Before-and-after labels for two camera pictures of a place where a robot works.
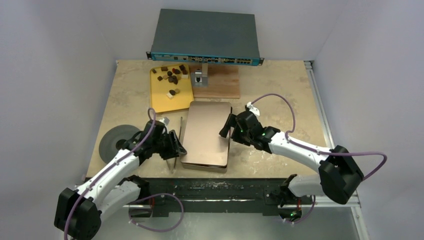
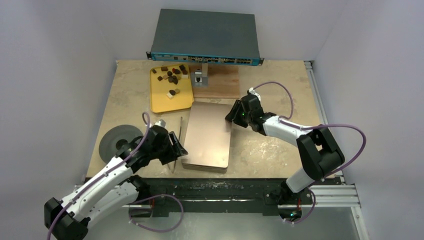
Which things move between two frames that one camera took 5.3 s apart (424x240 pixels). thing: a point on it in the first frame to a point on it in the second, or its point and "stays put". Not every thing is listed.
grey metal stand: [199, 78] stays put
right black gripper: [234, 125] to [240, 115]
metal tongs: [172, 169] stays put
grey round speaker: [113, 141] stays put
